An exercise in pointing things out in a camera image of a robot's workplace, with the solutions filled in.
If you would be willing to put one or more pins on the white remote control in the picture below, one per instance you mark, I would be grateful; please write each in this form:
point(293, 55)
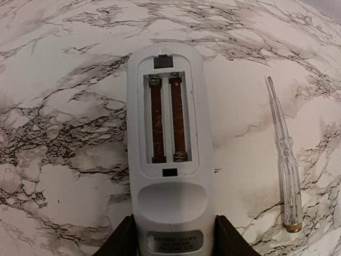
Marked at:
point(170, 151)

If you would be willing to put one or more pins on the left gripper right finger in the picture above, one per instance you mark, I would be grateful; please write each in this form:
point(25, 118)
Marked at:
point(228, 241)

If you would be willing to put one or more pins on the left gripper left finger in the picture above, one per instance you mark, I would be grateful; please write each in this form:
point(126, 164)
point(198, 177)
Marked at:
point(122, 242)

